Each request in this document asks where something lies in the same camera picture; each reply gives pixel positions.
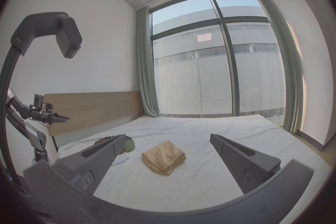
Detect pale blue garment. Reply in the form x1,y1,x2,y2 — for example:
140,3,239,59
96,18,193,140
111,155,130,166

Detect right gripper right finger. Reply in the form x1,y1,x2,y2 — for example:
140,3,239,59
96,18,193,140
210,134,281,195

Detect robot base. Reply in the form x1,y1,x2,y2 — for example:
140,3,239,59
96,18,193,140
5,113,50,166

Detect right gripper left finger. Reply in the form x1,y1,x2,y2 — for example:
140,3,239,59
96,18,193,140
54,134,127,195

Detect grey-green curtain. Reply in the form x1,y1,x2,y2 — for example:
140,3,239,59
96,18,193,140
136,6,161,117

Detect window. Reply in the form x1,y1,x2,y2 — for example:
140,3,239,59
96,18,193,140
148,0,286,126

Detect green garment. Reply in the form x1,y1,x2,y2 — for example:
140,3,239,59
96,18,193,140
123,138,136,152

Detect tan shorts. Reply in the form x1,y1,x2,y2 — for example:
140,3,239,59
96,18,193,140
142,141,187,176

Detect bed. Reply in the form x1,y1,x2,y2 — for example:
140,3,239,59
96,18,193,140
43,91,331,215

